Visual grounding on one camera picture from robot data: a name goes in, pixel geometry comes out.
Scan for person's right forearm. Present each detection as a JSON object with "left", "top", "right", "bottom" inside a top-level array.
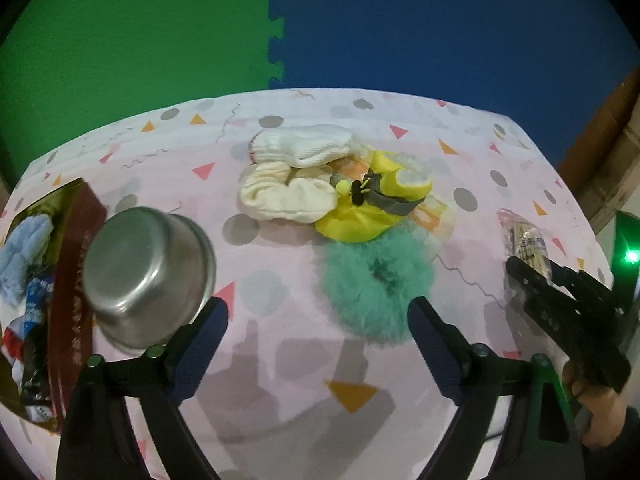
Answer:
[{"left": 580, "top": 405, "right": 640, "bottom": 480}]

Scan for clear plastic packet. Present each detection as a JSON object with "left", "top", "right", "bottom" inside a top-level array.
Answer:
[{"left": 497, "top": 208, "right": 553, "bottom": 286}]

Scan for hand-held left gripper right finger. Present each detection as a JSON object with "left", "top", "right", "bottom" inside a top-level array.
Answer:
[{"left": 407, "top": 296, "right": 586, "bottom": 480}]

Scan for red white blue packet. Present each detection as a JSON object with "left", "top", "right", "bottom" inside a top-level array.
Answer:
[{"left": 0, "top": 305, "right": 53, "bottom": 423}]

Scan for cream socks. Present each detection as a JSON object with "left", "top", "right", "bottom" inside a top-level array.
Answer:
[{"left": 239, "top": 161, "right": 338, "bottom": 225}]

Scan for gold and red tin box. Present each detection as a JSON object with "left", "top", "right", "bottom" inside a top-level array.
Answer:
[{"left": 0, "top": 177, "right": 108, "bottom": 433}]

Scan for blue foam mat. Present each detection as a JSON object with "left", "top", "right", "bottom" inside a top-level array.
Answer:
[{"left": 267, "top": 0, "right": 640, "bottom": 171}]

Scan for green fluffy scrunchie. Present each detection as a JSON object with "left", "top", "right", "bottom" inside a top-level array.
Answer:
[{"left": 320, "top": 225, "right": 436, "bottom": 343}]

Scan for person's right hand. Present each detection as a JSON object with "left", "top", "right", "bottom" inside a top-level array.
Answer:
[{"left": 562, "top": 360, "right": 628, "bottom": 448}]

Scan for black and blue snack packet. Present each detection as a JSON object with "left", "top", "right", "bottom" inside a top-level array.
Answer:
[{"left": 19, "top": 272, "right": 60, "bottom": 407}]

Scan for green foam mat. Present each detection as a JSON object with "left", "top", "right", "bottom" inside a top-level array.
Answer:
[{"left": 0, "top": 0, "right": 288, "bottom": 191}]

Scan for yellow fabric toy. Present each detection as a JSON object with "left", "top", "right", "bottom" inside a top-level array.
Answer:
[{"left": 315, "top": 150, "right": 433, "bottom": 243}]

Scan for white knitted sock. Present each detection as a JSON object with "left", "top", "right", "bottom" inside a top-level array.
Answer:
[{"left": 248, "top": 124, "right": 363, "bottom": 168}]

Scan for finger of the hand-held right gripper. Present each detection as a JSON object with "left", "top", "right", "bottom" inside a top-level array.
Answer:
[
  {"left": 547, "top": 259, "right": 608, "bottom": 298},
  {"left": 506, "top": 256, "right": 561, "bottom": 321}
]

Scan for light blue towel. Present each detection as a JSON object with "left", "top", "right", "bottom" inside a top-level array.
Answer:
[{"left": 0, "top": 215, "right": 55, "bottom": 306}]

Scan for stainless steel bowl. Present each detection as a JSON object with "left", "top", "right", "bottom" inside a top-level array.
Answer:
[{"left": 82, "top": 206, "right": 217, "bottom": 352}]

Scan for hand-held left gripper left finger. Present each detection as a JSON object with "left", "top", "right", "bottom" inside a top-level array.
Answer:
[{"left": 55, "top": 296, "right": 230, "bottom": 480}]

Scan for pink patterned tablecloth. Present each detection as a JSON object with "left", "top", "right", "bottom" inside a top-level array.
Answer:
[{"left": 0, "top": 87, "right": 616, "bottom": 480}]

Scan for brown cardboard box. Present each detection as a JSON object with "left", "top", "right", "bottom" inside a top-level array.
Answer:
[{"left": 557, "top": 65, "right": 640, "bottom": 236}]

